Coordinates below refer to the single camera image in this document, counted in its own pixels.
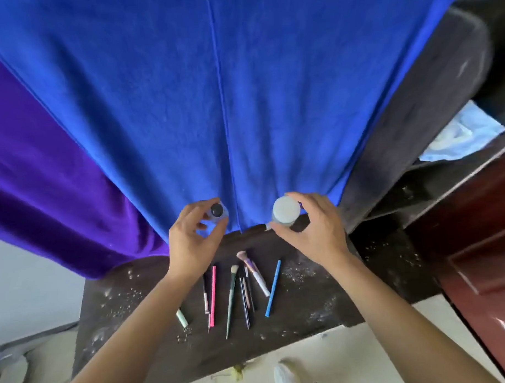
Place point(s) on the black brush with silver ferrule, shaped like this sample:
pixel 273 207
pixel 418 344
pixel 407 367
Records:
pixel 250 290

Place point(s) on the person's left forearm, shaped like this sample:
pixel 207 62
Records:
pixel 137 338

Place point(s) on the blue towel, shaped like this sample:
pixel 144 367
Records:
pixel 232 95

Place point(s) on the red wooden door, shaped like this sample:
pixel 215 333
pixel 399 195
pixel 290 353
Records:
pixel 478 251

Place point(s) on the yellow elephant toy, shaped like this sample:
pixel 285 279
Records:
pixel 238 372

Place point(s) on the dark wooden shelf unit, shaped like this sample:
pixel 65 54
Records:
pixel 419 109

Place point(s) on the dark green makeup brush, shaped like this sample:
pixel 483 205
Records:
pixel 231 297

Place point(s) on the blue pencil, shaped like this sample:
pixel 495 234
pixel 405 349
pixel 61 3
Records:
pixel 273 288

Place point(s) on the purple towel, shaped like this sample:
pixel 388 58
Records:
pixel 49 184

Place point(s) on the person's right hand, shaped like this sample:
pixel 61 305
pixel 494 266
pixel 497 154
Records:
pixel 320 232

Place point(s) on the black pencil with white band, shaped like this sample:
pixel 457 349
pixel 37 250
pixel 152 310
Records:
pixel 206 302

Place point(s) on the person's left hand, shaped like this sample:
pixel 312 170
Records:
pixel 188 245

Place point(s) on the person's right forearm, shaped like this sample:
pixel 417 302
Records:
pixel 406 324

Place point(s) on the pink pencil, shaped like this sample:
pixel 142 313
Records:
pixel 212 296

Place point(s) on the white round jar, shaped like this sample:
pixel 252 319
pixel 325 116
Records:
pixel 285 209

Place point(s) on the person's white right shoe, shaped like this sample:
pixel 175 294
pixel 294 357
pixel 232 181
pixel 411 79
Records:
pixel 286 378

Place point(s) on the light blue tissue pack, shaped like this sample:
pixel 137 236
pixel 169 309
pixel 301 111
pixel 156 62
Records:
pixel 477 132

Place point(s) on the mint green tube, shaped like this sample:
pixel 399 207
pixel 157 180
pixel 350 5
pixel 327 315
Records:
pixel 182 318

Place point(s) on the dark wooden table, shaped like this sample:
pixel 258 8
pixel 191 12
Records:
pixel 314 294

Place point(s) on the small black-capped bottle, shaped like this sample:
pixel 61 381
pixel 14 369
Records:
pixel 217 211

